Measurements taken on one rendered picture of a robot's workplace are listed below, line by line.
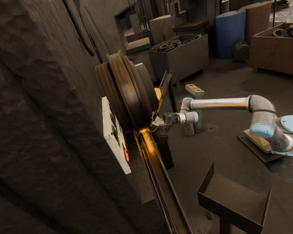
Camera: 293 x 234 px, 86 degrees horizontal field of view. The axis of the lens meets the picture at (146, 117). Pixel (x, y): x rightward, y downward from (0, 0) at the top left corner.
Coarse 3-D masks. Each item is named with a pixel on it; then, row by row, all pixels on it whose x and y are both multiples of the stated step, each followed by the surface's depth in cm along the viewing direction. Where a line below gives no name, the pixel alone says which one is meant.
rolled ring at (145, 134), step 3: (144, 132) 102; (144, 135) 101; (147, 135) 101; (144, 138) 100; (147, 138) 100; (147, 141) 100; (150, 141) 100; (147, 144) 100; (150, 144) 100; (147, 147) 101; (150, 147) 101; (150, 150) 103; (153, 150) 105
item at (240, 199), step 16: (208, 176) 84; (208, 192) 84; (224, 192) 82; (240, 192) 81; (208, 208) 78; (224, 208) 68; (240, 208) 75; (256, 208) 74; (224, 224) 95; (240, 224) 68; (256, 224) 60
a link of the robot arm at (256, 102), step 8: (256, 96) 99; (184, 104) 137; (192, 104) 132; (200, 104) 126; (208, 104) 121; (216, 104) 117; (224, 104) 112; (232, 104) 109; (240, 104) 105; (248, 104) 100; (256, 104) 96; (264, 104) 93; (272, 104) 93
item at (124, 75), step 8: (112, 56) 74; (120, 56) 72; (112, 64) 69; (120, 64) 69; (120, 72) 67; (128, 72) 67; (120, 80) 66; (128, 80) 66; (128, 88) 66; (136, 88) 66; (128, 96) 67; (136, 96) 67; (128, 104) 67; (136, 104) 68; (136, 112) 70; (144, 112) 69; (136, 120) 72; (144, 120) 74; (144, 128) 79
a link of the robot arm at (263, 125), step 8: (256, 112) 95; (264, 112) 92; (272, 112) 91; (256, 120) 94; (264, 120) 91; (272, 120) 91; (256, 128) 92; (264, 128) 90; (272, 128) 90; (264, 136) 96; (272, 136) 100; (280, 136) 105; (288, 136) 124; (272, 144) 120; (280, 144) 114; (288, 144) 121; (272, 152) 133; (280, 152) 126; (288, 152) 124
